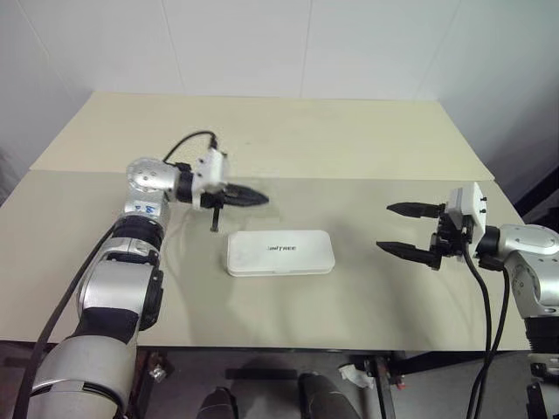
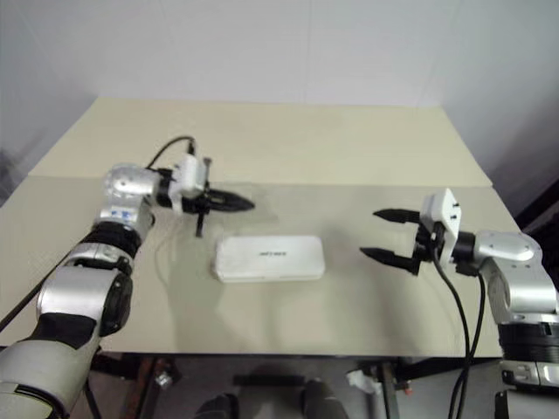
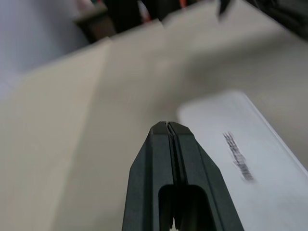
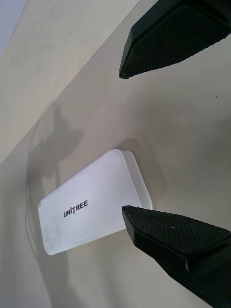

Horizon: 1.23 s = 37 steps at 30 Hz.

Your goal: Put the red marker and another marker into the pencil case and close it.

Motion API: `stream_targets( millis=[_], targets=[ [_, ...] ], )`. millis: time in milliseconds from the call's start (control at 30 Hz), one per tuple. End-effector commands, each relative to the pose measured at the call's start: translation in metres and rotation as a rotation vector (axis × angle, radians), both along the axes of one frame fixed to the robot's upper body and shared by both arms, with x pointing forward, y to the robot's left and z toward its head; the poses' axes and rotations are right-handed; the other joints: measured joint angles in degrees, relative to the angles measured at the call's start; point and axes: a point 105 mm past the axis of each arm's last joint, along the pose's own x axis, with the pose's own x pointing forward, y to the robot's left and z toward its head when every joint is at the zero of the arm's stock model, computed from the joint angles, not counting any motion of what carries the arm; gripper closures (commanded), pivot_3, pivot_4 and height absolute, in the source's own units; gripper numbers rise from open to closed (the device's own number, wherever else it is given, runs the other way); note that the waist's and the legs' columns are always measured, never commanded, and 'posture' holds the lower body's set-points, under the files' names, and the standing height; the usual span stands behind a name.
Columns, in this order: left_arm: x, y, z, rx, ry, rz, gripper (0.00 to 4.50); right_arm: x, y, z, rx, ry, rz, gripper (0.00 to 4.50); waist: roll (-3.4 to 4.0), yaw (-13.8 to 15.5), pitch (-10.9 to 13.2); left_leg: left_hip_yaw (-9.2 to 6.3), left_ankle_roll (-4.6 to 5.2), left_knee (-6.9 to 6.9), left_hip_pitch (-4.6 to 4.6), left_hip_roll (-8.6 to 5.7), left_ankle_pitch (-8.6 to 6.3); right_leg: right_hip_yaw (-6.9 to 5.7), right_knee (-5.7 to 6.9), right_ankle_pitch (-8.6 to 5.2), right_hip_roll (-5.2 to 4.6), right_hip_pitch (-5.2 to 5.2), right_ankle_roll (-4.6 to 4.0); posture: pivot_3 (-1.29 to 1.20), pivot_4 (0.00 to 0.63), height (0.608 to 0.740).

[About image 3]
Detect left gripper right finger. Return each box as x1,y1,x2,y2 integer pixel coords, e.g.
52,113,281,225
169,122,232,231

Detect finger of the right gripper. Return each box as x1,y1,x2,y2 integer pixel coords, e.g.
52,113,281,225
217,0,232,19

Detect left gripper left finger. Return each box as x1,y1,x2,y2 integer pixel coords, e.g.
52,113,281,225
122,121,178,231

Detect white pencil case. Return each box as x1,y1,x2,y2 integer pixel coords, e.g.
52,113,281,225
176,90,308,231

